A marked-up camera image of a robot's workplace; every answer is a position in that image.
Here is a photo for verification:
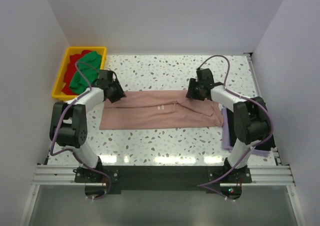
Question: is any pink t shirt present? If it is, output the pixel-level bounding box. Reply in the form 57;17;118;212
99;90;224;130

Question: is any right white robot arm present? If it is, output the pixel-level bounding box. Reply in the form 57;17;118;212
186;68;274;183

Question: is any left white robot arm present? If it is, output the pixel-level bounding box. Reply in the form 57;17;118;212
49;70;126;182

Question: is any green t shirt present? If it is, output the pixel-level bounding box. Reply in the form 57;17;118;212
69;51;102;95

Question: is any red t shirt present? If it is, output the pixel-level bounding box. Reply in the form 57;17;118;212
61;50;91;95

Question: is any yellow plastic bin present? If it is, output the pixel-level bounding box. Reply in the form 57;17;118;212
51;46;107;102

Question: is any lavender folded t shirt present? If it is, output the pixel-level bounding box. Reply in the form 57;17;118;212
221;108;276;157

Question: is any black folded t shirt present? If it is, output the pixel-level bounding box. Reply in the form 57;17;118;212
224;108;277;152

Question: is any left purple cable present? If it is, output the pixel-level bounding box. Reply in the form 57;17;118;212
49;60;112;200

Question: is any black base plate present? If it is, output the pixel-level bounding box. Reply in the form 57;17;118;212
74;164;252;196

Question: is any aluminium frame rail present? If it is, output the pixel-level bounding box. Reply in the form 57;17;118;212
31;151;78;186

